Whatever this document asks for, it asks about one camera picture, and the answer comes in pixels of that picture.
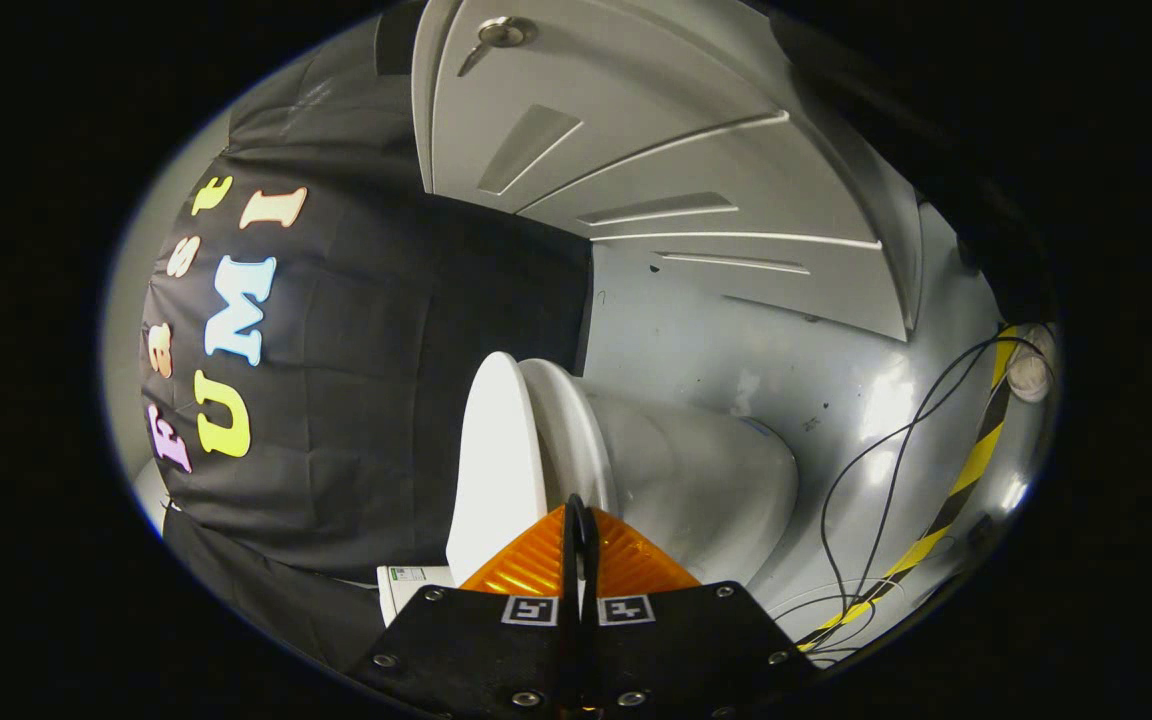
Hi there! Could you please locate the round white floor object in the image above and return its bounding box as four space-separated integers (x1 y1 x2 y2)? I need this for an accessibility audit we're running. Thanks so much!
1006 325 1058 405

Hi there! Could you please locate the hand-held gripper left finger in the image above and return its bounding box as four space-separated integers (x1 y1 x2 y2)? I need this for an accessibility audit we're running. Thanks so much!
348 495 583 720

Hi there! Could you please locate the black floor cable bundle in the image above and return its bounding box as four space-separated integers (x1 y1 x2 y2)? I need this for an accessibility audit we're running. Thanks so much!
771 335 1057 663

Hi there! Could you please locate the yellow black hazard tape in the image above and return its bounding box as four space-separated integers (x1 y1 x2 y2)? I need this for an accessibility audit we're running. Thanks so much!
796 325 1023 653

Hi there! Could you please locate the black backdrop cloth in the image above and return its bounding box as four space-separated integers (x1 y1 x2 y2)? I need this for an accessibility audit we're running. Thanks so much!
139 10 595 676

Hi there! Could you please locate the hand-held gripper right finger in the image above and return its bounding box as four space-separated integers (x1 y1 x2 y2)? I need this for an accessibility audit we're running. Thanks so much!
583 503 819 720

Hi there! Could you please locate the silver cabinet lock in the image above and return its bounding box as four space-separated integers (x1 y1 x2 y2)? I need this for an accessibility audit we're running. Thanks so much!
456 15 541 77

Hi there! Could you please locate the white drawer cabinet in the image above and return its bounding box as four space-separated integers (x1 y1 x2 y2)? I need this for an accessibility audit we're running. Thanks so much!
411 0 925 343

